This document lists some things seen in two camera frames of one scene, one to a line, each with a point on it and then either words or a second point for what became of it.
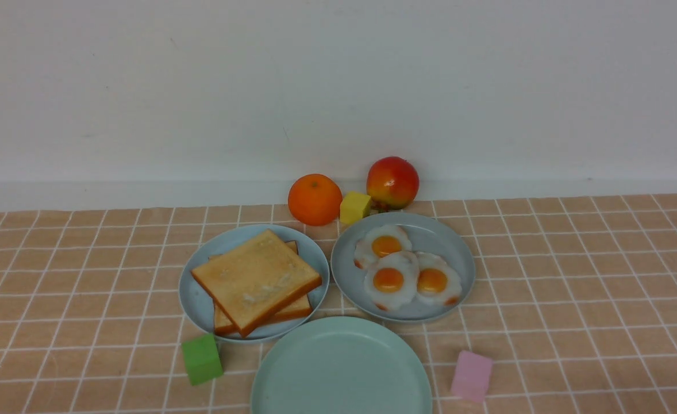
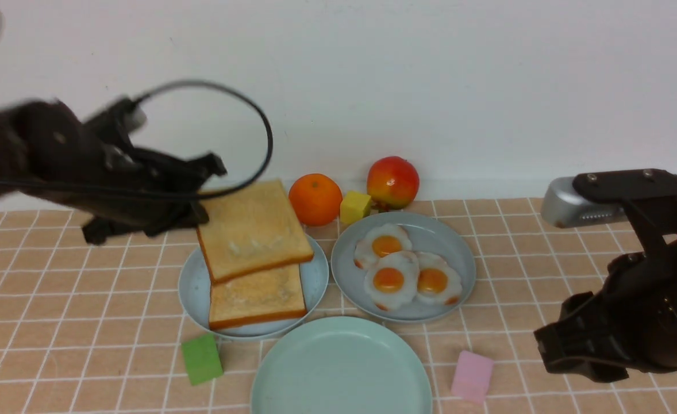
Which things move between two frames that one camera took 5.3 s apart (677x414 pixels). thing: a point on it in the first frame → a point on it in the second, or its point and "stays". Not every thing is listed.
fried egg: x=391 y=280 stays
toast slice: x=253 y=281 → x=253 y=228
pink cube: x=472 y=377 stays
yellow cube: x=354 y=206 stays
